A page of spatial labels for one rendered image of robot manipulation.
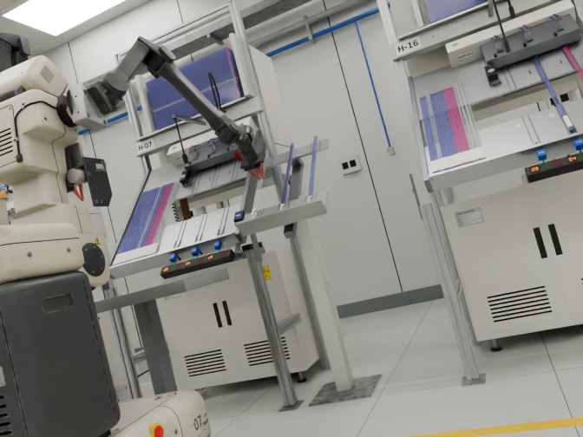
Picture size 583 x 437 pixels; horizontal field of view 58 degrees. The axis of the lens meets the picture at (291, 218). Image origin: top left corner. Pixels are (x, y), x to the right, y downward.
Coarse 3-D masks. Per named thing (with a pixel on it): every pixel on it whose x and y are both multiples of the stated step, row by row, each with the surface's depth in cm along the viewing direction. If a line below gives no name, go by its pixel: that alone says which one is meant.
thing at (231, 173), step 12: (252, 144) 255; (168, 168) 277; (180, 168) 271; (216, 168) 254; (228, 168) 250; (240, 168) 245; (156, 180) 274; (168, 180) 268; (204, 180) 252; (216, 180) 246; (228, 180) 242; (240, 180) 246; (180, 192) 254; (192, 192) 249; (204, 192) 253
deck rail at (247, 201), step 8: (256, 136) 256; (256, 144) 251; (264, 144) 260; (256, 152) 248; (248, 176) 235; (248, 184) 231; (256, 184) 238; (248, 192) 228; (248, 200) 226; (240, 208) 220; (248, 208) 224; (240, 240) 212
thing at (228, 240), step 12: (204, 240) 215; (216, 240) 213; (228, 240) 213; (168, 252) 221; (180, 252) 220; (204, 252) 219; (120, 264) 230; (132, 264) 229; (144, 264) 228; (156, 264) 227; (120, 276) 235
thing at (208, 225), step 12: (240, 204) 225; (204, 216) 231; (216, 216) 227; (228, 216) 223; (168, 228) 237; (180, 228) 232; (192, 228) 229; (204, 228) 224; (216, 228) 220; (228, 228) 217; (168, 240) 230; (180, 240) 226; (192, 240) 222
